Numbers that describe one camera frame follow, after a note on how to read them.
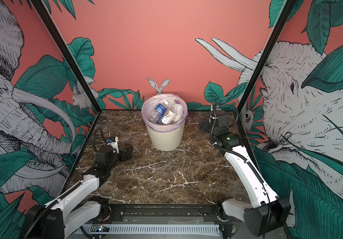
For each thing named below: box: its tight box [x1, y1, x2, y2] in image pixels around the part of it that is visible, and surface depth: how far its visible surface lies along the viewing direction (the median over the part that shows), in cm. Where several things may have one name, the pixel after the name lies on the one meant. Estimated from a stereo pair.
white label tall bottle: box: [160, 109, 176, 125], surface depth 81 cm
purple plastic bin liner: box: [141, 93, 188, 133], surface depth 88 cm
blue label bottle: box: [149, 100, 170, 124], surface depth 92 cm
